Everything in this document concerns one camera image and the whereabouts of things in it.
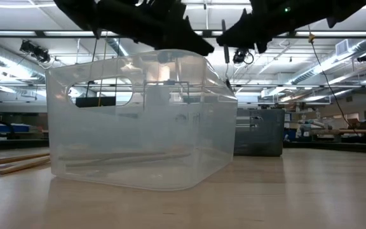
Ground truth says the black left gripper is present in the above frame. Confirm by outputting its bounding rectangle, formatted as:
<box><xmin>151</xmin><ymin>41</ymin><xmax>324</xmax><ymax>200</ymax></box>
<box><xmin>97</xmin><ymin>0</ymin><xmax>215</xmax><ymax>57</ymax></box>

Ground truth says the white air vent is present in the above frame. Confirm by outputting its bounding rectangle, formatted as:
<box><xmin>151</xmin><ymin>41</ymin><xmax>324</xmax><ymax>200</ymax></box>
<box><xmin>335</xmin><ymin>38</ymin><xmax>349</xmax><ymax>57</ymax></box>

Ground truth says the black hanging cable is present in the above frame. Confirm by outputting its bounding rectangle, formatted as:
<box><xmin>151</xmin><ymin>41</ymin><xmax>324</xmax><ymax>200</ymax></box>
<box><xmin>306</xmin><ymin>24</ymin><xmax>358</xmax><ymax>134</ymax></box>

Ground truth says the black ceiling equipment cluster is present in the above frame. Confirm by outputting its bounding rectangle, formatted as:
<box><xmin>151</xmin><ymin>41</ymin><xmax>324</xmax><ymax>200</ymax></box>
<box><xmin>19</xmin><ymin>39</ymin><xmax>51</xmax><ymax>64</ymax></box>

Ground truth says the grey translucent plastic bin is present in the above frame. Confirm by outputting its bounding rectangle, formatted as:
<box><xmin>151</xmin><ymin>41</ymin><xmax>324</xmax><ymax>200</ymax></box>
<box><xmin>233</xmin><ymin>108</ymin><xmax>286</xmax><ymax>157</ymax></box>

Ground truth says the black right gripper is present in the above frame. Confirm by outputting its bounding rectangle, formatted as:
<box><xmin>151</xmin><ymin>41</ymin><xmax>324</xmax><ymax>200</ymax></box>
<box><xmin>216</xmin><ymin>0</ymin><xmax>300</xmax><ymax>53</ymax></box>

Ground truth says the wooden workbench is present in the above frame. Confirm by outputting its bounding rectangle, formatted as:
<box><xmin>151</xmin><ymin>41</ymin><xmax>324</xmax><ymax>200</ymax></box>
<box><xmin>302</xmin><ymin>127</ymin><xmax>366</xmax><ymax>136</ymax></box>

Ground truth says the black ceiling-mounted camera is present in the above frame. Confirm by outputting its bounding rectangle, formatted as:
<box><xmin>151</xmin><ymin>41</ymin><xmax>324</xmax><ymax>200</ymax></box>
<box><xmin>233</xmin><ymin>46</ymin><xmax>254</xmax><ymax>66</ymax></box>

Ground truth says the blue flat storage box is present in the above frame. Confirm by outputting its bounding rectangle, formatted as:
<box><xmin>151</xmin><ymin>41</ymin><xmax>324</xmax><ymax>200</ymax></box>
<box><xmin>0</xmin><ymin>123</ymin><xmax>31</xmax><ymax>134</ymax></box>

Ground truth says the clear plastic bin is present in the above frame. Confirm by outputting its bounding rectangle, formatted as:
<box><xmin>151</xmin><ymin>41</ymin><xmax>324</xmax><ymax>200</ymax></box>
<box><xmin>45</xmin><ymin>48</ymin><xmax>238</xmax><ymax>191</ymax></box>

